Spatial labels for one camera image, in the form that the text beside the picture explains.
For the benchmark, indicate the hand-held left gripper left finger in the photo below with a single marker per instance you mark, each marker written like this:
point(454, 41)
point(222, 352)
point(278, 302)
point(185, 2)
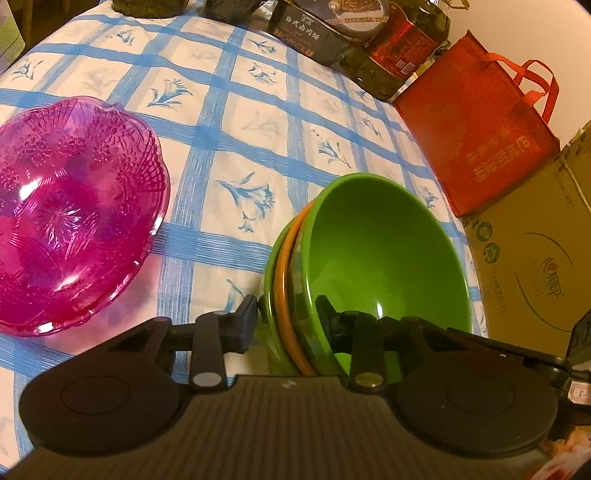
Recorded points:
point(247, 319)

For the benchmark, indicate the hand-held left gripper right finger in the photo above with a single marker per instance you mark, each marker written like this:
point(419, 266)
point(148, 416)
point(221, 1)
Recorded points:
point(327, 316)

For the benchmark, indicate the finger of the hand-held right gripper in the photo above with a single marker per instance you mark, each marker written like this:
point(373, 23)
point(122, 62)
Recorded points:
point(508, 353)

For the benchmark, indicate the green bowl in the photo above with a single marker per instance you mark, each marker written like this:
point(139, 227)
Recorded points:
point(277, 295)
point(388, 244)

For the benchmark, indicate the orange bowl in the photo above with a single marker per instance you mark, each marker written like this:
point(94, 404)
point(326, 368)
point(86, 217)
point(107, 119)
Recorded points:
point(284, 281)

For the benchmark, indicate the brown cardboard box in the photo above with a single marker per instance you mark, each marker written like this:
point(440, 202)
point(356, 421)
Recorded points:
point(526, 258)

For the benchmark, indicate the pink white packaging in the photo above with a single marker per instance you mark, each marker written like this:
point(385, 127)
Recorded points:
point(563, 461)

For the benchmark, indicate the red fabric tote bag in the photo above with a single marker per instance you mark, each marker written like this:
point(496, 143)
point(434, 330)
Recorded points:
point(475, 129)

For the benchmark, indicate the oil bottle with red label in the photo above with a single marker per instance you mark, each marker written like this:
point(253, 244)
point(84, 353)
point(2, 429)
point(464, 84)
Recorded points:
point(147, 5)
point(397, 50)

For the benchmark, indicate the rectangular black meal box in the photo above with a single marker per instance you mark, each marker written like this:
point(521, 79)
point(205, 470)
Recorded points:
point(304, 37)

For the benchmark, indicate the oval dark meal box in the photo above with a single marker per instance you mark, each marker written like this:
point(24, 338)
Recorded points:
point(355, 16)

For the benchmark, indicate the small orange-rimmed meal box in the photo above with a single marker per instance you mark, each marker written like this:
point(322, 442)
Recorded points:
point(231, 9)

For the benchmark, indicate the pale green cloth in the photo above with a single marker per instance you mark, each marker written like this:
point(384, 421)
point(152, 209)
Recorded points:
point(9, 37)

